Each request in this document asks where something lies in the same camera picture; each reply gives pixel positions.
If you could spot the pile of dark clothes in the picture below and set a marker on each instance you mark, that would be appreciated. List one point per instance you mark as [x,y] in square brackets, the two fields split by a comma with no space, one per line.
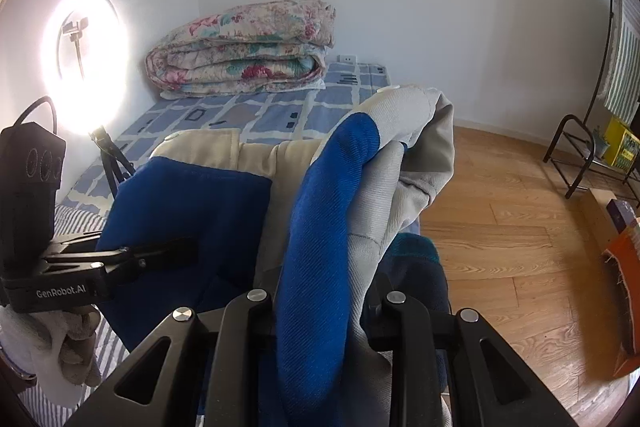
[420,277]

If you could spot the person's left hand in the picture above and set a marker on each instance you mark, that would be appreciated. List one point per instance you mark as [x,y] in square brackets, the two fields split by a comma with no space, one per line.
[45,342]

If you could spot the beige and blue jacket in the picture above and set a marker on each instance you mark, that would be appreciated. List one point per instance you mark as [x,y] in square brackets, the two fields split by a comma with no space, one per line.
[320,232]

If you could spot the phone holder clamp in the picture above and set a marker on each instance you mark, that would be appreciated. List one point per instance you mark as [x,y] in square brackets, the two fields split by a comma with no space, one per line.
[77,47]

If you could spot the small potted plant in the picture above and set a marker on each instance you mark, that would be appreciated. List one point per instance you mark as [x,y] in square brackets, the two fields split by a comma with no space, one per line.
[602,147]

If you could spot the black tripod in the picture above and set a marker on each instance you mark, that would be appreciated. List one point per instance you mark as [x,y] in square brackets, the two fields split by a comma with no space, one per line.
[107,157]

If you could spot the folded floral quilt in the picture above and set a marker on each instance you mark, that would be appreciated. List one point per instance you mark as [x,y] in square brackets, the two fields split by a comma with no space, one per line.
[240,52]

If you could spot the hanging striped cloth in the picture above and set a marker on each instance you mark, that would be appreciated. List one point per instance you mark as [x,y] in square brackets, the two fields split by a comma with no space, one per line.
[625,72]

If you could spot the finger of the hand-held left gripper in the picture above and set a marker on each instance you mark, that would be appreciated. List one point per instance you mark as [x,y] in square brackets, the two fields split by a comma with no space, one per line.
[160,254]

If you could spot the cardboard box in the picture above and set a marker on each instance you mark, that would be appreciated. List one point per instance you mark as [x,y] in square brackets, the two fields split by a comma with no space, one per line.
[595,212]

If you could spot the yellow box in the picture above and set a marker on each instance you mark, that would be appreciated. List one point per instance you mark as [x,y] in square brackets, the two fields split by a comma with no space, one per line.
[622,144]

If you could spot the blue striped blanket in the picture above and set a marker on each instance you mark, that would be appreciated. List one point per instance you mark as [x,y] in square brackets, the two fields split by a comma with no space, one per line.
[70,217]

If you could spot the white wall socket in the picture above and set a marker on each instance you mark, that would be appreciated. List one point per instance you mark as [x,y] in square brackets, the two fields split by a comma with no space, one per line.
[347,58]

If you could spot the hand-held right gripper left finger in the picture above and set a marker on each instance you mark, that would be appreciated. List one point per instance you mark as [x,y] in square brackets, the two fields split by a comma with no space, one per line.
[250,312]

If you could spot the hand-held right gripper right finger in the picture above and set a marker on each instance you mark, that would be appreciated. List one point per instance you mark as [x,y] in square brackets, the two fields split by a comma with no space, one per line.
[385,322]

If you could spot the black metal clothes rack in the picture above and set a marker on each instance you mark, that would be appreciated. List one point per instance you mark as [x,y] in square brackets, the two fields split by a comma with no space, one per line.
[580,168]

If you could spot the blue checked bed sheet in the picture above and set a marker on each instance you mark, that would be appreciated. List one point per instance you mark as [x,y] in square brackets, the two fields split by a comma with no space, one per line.
[280,112]

